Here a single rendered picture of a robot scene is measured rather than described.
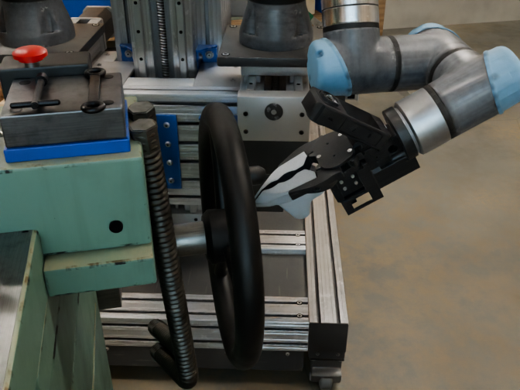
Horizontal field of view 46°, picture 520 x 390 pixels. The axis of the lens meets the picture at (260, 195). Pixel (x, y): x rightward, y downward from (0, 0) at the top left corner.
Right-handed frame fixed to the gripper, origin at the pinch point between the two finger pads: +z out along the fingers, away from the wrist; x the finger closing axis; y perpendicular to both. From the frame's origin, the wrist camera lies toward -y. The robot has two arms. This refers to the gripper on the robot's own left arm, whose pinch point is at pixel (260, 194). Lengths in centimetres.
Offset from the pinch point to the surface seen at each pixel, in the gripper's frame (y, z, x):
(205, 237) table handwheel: -7.8, 5.3, -12.7
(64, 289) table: -17.2, 15.2, -22.0
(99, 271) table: -17.0, 11.8, -21.8
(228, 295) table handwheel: 4.6, 8.8, -8.9
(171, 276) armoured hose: -8.3, 9.5, -16.4
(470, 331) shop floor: 104, -20, 40
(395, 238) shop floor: 106, -15, 85
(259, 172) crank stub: -3.4, -1.7, -0.4
